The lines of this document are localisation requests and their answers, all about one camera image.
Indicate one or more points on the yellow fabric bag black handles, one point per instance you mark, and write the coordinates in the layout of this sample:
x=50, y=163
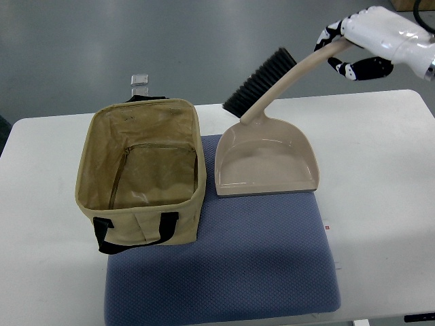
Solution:
x=142, y=175

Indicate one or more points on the pink hand broom black bristles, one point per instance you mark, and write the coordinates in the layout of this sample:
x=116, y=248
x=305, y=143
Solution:
x=274, y=77

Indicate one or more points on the blue grey cushion mat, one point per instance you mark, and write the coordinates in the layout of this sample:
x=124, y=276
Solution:
x=255, y=257

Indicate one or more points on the brown cardboard box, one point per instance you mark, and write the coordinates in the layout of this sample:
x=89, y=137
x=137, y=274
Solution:
x=408, y=5

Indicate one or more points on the pink plastic dustpan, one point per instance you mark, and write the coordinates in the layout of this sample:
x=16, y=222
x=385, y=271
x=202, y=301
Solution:
x=264, y=155

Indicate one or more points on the clear plastic clip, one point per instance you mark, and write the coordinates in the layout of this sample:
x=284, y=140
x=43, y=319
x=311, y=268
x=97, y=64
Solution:
x=139, y=84

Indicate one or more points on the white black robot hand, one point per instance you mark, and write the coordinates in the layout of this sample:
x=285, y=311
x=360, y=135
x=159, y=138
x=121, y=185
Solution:
x=391, y=38

